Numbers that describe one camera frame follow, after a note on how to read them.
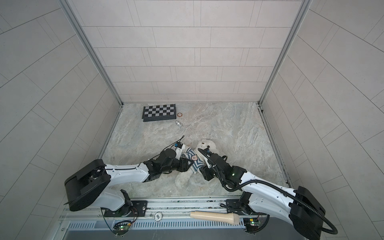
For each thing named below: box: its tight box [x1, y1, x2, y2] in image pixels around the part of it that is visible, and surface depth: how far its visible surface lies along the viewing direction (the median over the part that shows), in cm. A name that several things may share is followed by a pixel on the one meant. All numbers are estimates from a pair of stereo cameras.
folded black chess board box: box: [142, 104, 177, 122], surface depth 107 cm
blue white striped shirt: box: [184, 147, 206, 174], surface depth 82 cm
